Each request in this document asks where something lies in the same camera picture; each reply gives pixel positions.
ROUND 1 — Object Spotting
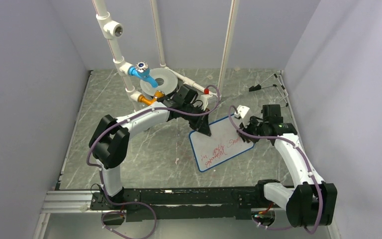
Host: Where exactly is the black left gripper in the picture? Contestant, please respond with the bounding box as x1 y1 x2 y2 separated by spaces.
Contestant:
181 104 211 137

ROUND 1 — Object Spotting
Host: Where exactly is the blue framed whiteboard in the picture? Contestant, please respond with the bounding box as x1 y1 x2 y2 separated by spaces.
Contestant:
189 116 254 172

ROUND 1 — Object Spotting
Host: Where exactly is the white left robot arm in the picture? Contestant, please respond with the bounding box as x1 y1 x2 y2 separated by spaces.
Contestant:
87 85 211 209

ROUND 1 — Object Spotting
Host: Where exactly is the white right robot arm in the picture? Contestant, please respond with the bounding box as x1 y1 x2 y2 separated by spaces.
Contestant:
234 105 337 229

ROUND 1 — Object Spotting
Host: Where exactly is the orange brass faucet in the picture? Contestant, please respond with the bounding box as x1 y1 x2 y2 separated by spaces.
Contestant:
138 90 166 106

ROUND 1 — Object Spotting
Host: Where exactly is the clear round plate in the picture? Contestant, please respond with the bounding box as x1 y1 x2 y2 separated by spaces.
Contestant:
140 68 178 97

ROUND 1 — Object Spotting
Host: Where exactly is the blue faucet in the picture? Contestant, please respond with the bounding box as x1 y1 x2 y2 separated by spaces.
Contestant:
128 61 159 88

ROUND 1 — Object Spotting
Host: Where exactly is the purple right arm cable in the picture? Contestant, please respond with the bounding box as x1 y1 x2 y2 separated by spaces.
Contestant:
228 105 324 235

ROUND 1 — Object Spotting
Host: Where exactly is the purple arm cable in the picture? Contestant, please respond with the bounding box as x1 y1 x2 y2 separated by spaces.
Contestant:
228 105 324 235
86 85 221 239

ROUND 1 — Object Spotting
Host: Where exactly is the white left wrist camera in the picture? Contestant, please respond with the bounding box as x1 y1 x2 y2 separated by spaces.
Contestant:
198 88 216 110

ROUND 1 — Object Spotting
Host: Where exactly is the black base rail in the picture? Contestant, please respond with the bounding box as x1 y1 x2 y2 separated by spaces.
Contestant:
90 186 276 222

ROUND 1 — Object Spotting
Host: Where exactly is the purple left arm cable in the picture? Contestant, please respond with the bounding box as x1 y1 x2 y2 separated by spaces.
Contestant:
86 85 221 239

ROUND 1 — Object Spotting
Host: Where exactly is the white PVC pipe frame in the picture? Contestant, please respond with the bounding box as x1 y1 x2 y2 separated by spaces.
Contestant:
92 0 240 111

